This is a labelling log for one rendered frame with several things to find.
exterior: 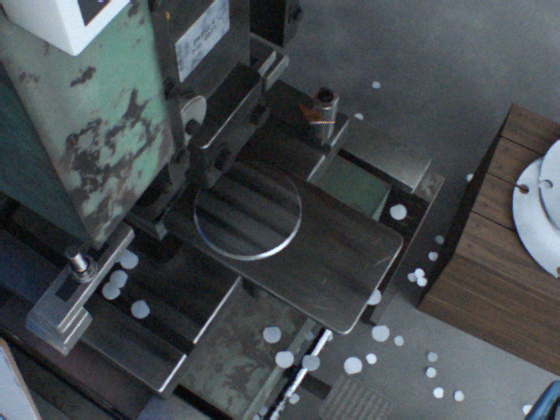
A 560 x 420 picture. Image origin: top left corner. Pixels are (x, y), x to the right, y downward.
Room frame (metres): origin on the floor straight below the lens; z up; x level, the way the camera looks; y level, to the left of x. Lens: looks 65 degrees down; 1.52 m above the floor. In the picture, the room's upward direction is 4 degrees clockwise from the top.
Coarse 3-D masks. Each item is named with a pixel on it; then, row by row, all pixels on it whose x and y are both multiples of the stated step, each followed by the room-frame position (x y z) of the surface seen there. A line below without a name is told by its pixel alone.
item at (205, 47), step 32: (192, 0) 0.36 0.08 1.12; (224, 0) 0.39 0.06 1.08; (192, 32) 0.35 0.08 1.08; (224, 32) 0.39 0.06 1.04; (192, 64) 0.35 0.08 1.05; (224, 64) 0.39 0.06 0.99; (192, 96) 0.34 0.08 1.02; (224, 96) 0.37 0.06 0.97; (256, 96) 0.38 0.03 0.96; (192, 128) 0.32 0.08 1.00; (224, 128) 0.34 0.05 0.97; (256, 128) 0.39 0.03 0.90; (192, 160) 0.32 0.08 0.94; (224, 160) 0.32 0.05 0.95
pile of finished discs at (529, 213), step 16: (528, 176) 0.67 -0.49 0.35; (528, 192) 0.63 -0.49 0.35; (512, 208) 0.59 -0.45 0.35; (528, 208) 0.60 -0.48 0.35; (544, 208) 0.60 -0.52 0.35; (528, 224) 0.56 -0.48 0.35; (544, 224) 0.57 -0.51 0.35; (528, 240) 0.53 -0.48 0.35; (544, 240) 0.53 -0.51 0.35; (544, 256) 0.50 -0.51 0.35
